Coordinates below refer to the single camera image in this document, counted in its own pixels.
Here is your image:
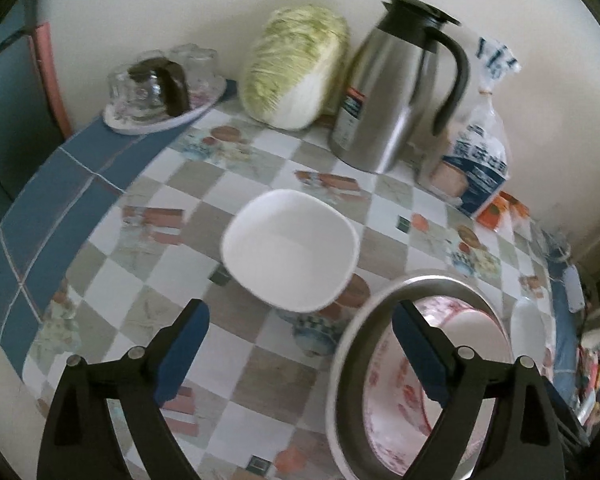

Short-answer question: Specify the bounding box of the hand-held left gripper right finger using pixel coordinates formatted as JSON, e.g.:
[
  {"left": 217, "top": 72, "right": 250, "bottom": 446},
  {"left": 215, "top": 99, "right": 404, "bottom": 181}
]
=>
[{"left": 391, "top": 300, "right": 566, "bottom": 480}]

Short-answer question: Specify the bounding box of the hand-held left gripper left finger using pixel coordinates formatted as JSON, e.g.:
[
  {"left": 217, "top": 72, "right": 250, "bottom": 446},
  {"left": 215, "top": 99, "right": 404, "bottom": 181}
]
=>
[{"left": 36, "top": 298, "right": 212, "bottom": 480}]

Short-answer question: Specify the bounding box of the pink floral plate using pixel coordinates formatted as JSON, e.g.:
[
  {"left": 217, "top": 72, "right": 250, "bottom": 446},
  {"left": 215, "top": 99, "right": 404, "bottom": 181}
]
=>
[{"left": 410, "top": 296, "right": 491, "bottom": 317}]

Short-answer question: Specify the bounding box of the strawberry print bowl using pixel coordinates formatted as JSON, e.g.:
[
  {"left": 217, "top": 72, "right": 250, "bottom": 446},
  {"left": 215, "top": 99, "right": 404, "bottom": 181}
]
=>
[{"left": 362, "top": 310, "right": 508, "bottom": 468}]

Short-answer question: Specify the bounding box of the stainless steel basin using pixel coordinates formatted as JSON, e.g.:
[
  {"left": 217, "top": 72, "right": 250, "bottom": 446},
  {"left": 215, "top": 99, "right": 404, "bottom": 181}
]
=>
[{"left": 325, "top": 269, "right": 513, "bottom": 480}]

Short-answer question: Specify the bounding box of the white square bowl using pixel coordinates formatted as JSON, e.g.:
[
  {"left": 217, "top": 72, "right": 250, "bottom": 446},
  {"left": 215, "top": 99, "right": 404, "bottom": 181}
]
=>
[{"left": 220, "top": 189, "right": 359, "bottom": 312}]

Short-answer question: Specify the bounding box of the colourful clutter pile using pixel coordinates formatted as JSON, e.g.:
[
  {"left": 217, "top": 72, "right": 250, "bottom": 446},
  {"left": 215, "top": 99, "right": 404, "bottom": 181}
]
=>
[{"left": 572, "top": 347, "right": 600, "bottom": 423}]

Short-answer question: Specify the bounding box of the orange snack packet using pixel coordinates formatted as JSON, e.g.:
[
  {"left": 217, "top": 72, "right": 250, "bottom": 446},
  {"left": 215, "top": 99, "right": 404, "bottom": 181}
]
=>
[{"left": 477, "top": 194, "right": 513, "bottom": 232}]

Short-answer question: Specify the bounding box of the glass mug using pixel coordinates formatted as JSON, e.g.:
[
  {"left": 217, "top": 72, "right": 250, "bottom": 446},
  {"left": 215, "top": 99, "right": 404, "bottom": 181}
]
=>
[{"left": 532, "top": 222, "right": 573, "bottom": 263}]

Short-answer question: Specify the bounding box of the sliced bread bag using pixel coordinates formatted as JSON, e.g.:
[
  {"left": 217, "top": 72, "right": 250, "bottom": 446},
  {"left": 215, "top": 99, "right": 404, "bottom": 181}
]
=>
[{"left": 417, "top": 36, "right": 523, "bottom": 218}]

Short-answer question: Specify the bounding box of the white floral tray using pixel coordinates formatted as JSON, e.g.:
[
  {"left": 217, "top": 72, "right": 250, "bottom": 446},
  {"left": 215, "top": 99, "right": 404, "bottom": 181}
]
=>
[{"left": 102, "top": 77, "right": 228, "bottom": 136}]

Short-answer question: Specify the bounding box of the stainless steel thermos jug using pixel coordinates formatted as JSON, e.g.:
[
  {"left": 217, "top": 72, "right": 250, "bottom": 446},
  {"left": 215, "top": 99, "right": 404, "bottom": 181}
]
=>
[{"left": 328, "top": 0, "right": 472, "bottom": 175}]

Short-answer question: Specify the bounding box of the clear drinking glass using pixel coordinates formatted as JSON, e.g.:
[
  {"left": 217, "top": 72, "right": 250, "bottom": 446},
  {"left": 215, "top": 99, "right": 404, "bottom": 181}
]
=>
[
  {"left": 130, "top": 49, "right": 172, "bottom": 73},
  {"left": 107, "top": 67, "right": 163, "bottom": 121},
  {"left": 167, "top": 44, "right": 218, "bottom": 92}
]

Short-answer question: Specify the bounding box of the dark brown pouch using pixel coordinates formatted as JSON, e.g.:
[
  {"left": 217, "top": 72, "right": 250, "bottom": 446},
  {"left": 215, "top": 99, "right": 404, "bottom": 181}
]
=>
[{"left": 130, "top": 58, "right": 191, "bottom": 116}]

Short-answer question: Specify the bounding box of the blue panel with pink edge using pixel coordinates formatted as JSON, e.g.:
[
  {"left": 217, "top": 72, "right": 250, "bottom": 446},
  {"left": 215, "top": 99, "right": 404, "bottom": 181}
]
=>
[{"left": 0, "top": 0, "right": 73, "bottom": 221}]

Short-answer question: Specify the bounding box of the napa cabbage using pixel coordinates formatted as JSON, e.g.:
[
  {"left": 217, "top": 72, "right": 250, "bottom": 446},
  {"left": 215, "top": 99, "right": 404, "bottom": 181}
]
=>
[{"left": 239, "top": 5, "right": 351, "bottom": 131}]

